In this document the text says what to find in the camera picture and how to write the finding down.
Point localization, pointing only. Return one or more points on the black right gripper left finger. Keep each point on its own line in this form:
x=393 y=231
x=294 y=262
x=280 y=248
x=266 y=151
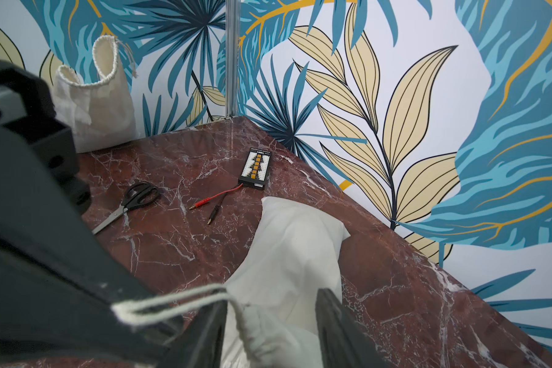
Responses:
x=200 y=346

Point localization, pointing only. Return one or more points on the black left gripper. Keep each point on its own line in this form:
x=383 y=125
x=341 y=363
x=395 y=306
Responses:
x=57 y=283

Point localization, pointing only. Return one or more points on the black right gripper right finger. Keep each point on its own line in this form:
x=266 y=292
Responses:
x=342 y=343

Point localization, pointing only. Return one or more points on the cream cloth soil bag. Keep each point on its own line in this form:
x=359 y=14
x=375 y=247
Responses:
x=271 y=319

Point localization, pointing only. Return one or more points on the black charger board with leads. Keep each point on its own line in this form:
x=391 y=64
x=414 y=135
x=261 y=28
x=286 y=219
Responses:
x=254 y=174

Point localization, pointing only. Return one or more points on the black handled scissors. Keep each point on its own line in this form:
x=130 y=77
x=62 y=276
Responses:
x=139 y=195

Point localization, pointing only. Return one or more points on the cream cloth bag left wall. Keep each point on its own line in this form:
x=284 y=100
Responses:
x=100 y=114

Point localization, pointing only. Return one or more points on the left aluminium frame post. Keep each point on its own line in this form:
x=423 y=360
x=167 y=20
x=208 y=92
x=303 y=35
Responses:
x=233 y=12

